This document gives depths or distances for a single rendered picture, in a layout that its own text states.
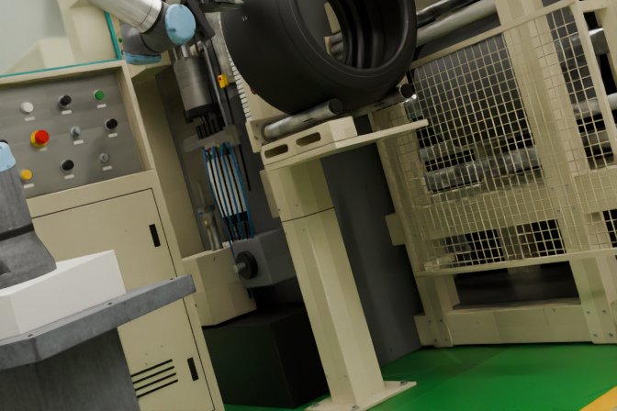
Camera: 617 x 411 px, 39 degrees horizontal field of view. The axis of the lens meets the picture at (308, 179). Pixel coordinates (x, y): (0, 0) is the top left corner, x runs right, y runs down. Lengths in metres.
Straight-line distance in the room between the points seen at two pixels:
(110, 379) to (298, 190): 1.14
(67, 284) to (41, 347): 0.26
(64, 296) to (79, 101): 1.26
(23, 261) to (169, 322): 1.16
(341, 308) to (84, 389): 1.23
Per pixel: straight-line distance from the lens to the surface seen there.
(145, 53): 2.18
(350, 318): 2.77
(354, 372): 2.78
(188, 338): 2.83
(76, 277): 1.71
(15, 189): 1.73
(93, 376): 1.73
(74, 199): 2.72
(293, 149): 2.50
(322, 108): 2.39
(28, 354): 1.45
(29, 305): 1.60
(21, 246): 1.71
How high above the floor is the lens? 0.71
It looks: level
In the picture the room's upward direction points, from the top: 16 degrees counter-clockwise
